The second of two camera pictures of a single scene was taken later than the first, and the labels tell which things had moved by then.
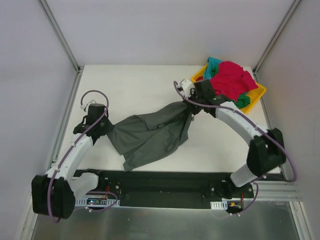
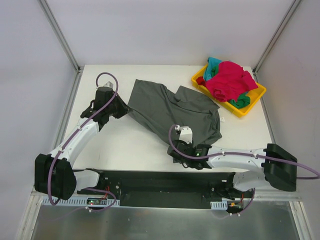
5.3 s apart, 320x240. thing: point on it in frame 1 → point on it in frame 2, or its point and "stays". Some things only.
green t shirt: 242,101 stays
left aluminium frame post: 60,35 stays
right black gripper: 194,108 → 175,152
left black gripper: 105,126 → 120,107
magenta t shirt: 231,80 stays
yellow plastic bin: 254,95 stays
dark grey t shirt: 141,137 → 153,103
